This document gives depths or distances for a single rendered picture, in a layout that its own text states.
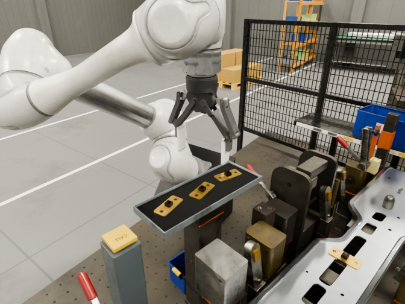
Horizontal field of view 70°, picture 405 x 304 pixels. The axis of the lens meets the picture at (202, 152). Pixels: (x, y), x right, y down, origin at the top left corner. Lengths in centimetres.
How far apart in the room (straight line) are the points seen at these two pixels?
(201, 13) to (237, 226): 111
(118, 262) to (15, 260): 192
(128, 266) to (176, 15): 54
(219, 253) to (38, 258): 195
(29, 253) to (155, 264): 149
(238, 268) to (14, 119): 68
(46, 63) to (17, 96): 15
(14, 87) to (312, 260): 92
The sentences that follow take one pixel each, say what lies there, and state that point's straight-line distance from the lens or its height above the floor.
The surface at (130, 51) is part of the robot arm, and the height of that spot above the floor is 156.
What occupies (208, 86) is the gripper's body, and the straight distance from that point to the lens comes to 67.
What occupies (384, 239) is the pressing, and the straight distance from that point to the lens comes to 107.
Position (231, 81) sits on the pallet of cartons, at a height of 17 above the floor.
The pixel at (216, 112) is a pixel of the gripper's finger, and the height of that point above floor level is 140.
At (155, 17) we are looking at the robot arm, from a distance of 45.
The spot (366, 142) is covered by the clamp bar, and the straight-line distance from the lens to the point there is 127.
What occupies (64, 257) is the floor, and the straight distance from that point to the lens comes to 246.
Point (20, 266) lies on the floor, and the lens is 253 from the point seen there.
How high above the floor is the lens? 163
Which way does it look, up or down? 27 degrees down
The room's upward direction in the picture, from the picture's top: straight up
